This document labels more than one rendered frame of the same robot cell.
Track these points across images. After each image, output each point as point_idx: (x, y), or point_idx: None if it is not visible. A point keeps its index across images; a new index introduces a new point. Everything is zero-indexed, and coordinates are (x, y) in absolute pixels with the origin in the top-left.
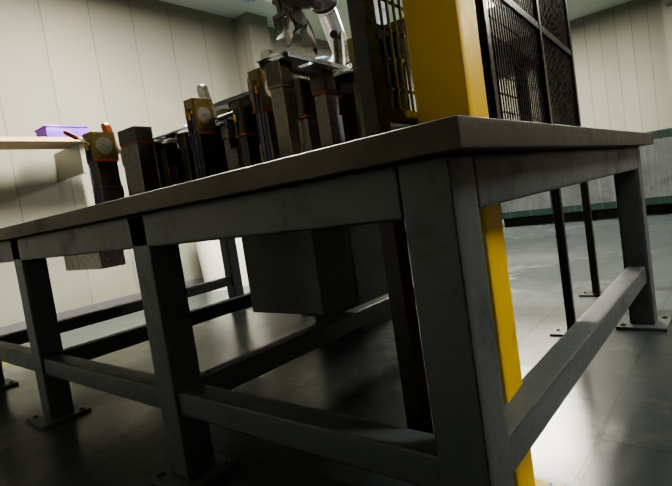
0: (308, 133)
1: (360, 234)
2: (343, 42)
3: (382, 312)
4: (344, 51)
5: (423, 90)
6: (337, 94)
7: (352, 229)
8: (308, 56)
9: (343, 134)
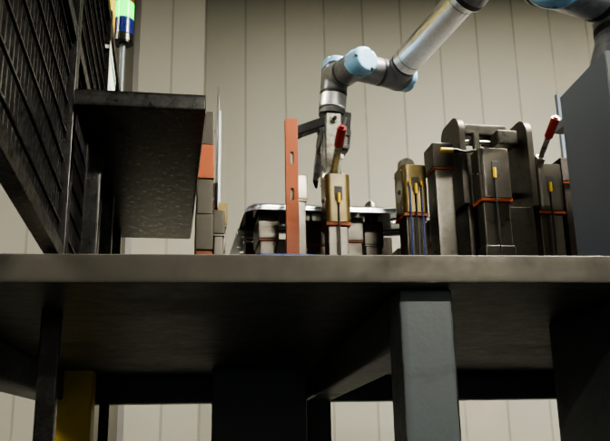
0: None
1: (578, 436)
2: (325, 130)
3: None
4: (325, 142)
5: None
6: None
7: (564, 418)
8: (231, 246)
9: (585, 159)
